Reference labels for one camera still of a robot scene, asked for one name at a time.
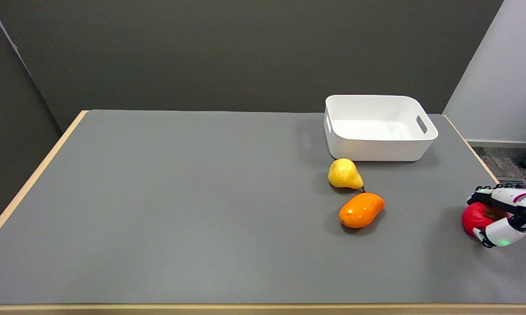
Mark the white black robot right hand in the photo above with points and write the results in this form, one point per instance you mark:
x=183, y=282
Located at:
x=512, y=199

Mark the red toy tomato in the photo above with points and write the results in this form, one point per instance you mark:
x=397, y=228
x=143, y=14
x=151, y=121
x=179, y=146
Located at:
x=472, y=217

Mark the dark floor grate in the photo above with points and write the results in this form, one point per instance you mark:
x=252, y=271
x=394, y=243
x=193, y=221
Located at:
x=512, y=181

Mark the white plastic bin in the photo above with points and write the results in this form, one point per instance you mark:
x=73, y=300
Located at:
x=376, y=135

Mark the orange toy mango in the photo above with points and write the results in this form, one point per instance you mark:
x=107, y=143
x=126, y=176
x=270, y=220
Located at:
x=361, y=211

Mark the yellow toy pear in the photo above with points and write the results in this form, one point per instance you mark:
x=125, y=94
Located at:
x=343, y=175

